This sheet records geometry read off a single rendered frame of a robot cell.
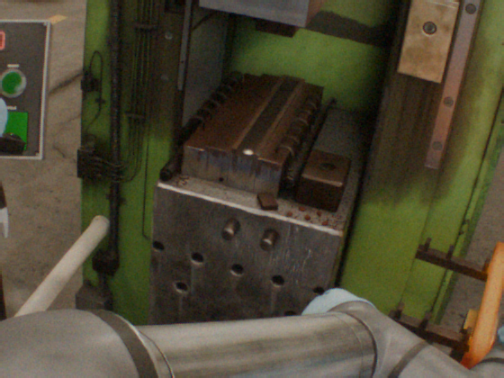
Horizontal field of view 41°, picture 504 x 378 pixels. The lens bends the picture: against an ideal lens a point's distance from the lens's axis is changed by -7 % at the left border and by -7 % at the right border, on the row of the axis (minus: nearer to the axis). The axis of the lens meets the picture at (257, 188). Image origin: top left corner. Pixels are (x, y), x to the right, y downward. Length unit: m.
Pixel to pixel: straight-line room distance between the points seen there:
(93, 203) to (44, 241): 1.02
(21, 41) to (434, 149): 0.86
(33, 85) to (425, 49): 0.76
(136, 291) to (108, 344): 1.54
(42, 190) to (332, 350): 2.64
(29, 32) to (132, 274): 0.74
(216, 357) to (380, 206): 1.16
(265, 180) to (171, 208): 0.19
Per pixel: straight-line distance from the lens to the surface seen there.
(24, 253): 2.73
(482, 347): 1.11
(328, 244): 1.37
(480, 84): 1.42
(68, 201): 3.02
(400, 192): 1.52
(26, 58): 1.42
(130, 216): 1.75
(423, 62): 1.38
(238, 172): 1.41
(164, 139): 1.61
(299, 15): 1.26
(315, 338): 0.51
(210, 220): 1.41
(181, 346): 0.40
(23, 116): 1.40
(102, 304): 1.89
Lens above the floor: 1.66
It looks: 31 degrees down
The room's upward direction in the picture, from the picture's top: 9 degrees clockwise
